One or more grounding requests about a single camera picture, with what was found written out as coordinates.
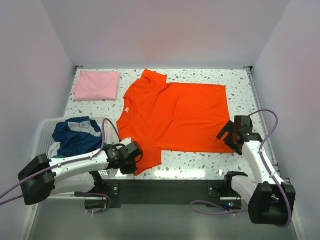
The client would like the orange t shirt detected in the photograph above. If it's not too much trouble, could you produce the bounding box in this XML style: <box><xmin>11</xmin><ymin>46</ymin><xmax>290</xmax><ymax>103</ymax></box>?
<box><xmin>117</xmin><ymin>69</ymin><xmax>233</xmax><ymax>176</ymax></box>

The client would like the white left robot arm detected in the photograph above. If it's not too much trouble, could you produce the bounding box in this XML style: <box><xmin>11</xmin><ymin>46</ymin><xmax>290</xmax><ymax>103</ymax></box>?
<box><xmin>18</xmin><ymin>141</ymin><xmax>144</xmax><ymax>206</ymax></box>

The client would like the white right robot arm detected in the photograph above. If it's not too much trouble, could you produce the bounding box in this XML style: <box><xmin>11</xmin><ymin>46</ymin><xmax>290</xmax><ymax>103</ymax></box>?
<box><xmin>217</xmin><ymin>115</ymin><xmax>296</xmax><ymax>228</ymax></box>

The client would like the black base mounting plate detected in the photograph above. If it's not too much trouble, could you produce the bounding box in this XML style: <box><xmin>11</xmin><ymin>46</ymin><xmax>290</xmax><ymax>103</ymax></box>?
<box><xmin>74</xmin><ymin>178</ymin><xmax>252</xmax><ymax>210</ymax></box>

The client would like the navy blue t shirt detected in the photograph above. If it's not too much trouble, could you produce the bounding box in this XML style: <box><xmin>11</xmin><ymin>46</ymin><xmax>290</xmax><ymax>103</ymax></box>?
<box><xmin>52</xmin><ymin>116</ymin><xmax>103</xmax><ymax>158</ymax></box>

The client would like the white garment in basket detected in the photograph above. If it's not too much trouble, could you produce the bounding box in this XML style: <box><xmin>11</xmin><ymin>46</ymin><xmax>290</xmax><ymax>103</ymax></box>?
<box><xmin>48</xmin><ymin>142</ymin><xmax>61</xmax><ymax>159</ymax></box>

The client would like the folded pink t shirt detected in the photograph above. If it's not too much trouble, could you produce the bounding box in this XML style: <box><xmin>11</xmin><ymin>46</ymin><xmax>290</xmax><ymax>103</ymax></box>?
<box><xmin>74</xmin><ymin>70</ymin><xmax>120</xmax><ymax>102</ymax></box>

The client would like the white plastic laundry basket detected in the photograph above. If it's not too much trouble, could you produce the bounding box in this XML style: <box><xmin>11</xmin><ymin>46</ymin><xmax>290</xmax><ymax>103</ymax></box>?
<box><xmin>31</xmin><ymin>118</ymin><xmax>109</xmax><ymax>181</ymax></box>

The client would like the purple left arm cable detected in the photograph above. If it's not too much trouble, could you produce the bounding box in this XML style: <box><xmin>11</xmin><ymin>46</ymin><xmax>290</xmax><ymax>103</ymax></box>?
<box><xmin>0</xmin><ymin>118</ymin><xmax>121</xmax><ymax>215</ymax></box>

